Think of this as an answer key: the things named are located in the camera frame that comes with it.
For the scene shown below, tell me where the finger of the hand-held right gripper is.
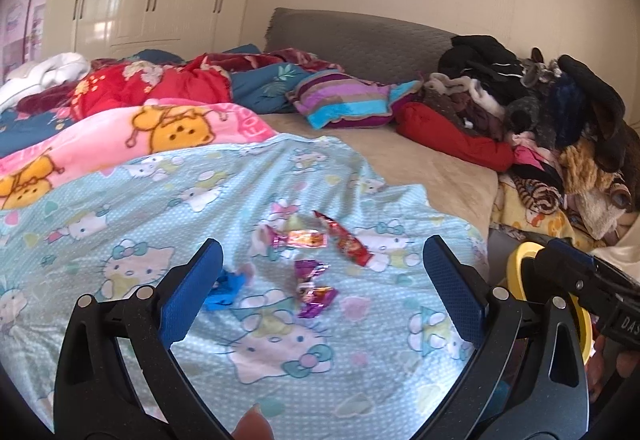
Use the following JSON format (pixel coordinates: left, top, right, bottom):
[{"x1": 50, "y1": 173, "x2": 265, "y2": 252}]
[{"x1": 532, "y1": 240, "x2": 619, "y2": 321}]

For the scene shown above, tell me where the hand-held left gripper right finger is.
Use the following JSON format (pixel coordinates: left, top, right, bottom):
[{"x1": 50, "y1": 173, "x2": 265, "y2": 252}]
[{"x1": 414, "y1": 235, "x2": 592, "y2": 440}]

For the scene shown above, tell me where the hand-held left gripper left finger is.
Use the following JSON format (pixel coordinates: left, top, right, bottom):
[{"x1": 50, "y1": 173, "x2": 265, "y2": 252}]
[{"x1": 52, "y1": 237, "x2": 233, "y2": 440}]

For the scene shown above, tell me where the blue candy wrapper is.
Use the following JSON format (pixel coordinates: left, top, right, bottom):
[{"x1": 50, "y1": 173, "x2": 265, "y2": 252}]
[{"x1": 202, "y1": 269, "x2": 249, "y2": 312}]

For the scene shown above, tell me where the red candy wrapper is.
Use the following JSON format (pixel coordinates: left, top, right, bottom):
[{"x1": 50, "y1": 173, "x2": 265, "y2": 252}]
[{"x1": 312, "y1": 210, "x2": 374, "y2": 267}]

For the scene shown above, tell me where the purple candy wrapper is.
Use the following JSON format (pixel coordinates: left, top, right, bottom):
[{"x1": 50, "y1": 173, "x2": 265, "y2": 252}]
[
  {"x1": 297, "y1": 284, "x2": 339, "y2": 319},
  {"x1": 295, "y1": 259, "x2": 331, "y2": 284}
]

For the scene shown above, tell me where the orange pink candy wrapper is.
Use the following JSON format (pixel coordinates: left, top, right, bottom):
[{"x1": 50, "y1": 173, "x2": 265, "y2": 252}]
[{"x1": 262, "y1": 225, "x2": 329, "y2": 249}]

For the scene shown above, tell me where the person's right hand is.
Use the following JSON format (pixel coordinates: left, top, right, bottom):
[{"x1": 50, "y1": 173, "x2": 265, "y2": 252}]
[{"x1": 585, "y1": 335, "x2": 640, "y2": 402}]

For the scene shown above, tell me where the person's left hand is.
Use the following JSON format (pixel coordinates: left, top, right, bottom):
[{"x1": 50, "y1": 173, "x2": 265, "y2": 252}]
[{"x1": 234, "y1": 407, "x2": 275, "y2": 440}]

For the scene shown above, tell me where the yellow cartoon blanket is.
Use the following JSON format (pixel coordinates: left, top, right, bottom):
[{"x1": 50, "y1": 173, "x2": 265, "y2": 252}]
[{"x1": 490, "y1": 175, "x2": 601, "y2": 246}]

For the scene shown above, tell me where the light blue cat print blanket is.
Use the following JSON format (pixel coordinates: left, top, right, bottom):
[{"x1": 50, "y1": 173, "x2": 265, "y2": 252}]
[{"x1": 0, "y1": 134, "x2": 488, "y2": 440}]

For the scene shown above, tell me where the beige bed sheet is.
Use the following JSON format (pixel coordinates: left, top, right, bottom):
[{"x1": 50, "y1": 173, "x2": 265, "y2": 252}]
[{"x1": 260, "y1": 113, "x2": 501, "y2": 241}]

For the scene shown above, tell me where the red garment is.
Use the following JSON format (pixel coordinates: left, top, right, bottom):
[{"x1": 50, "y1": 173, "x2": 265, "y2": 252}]
[{"x1": 395, "y1": 101, "x2": 516, "y2": 172}]

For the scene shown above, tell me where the pile of clothes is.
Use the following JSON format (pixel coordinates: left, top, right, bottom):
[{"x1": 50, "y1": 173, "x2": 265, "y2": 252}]
[{"x1": 422, "y1": 34, "x2": 640, "y2": 241}]

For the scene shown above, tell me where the pink bear print blanket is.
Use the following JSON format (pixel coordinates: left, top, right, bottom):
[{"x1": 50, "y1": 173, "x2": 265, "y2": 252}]
[{"x1": 0, "y1": 101, "x2": 278, "y2": 211}]

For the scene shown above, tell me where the red floral quilt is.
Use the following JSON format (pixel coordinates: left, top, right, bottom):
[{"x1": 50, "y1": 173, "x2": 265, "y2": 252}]
[{"x1": 67, "y1": 60, "x2": 233, "y2": 121}]

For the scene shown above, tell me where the striped pillow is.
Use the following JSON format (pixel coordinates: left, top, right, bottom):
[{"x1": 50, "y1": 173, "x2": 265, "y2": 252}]
[{"x1": 286, "y1": 70, "x2": 423, "y2": 130}]

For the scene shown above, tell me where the dark blue patterned blanket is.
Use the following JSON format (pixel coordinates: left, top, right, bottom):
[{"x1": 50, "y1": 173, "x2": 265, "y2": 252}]
[{"x1": 0, "y1": 109, "x2": 76, "y2": 158}]

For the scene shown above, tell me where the maroon floral blanket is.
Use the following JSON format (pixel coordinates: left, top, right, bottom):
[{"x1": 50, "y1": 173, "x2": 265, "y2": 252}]
[{"x1": 200, "y1": 48, "x2": 346, "y2": 76}]

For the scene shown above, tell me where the grey headboard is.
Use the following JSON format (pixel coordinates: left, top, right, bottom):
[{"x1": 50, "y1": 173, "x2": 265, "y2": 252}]
[{"x1": 264, "y1": 8, "x2": 458, "y2": 86}]

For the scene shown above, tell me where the white garment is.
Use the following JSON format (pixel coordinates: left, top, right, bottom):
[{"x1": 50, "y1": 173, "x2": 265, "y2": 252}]
[{"x1": 0, "y1": 52, "x2": 91, "y2": 111}]

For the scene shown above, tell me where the pink printed door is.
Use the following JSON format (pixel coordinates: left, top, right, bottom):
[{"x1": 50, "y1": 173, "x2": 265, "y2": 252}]
[{"x1": 0, "y1": 0, "x2": 56, "y2": 71}]

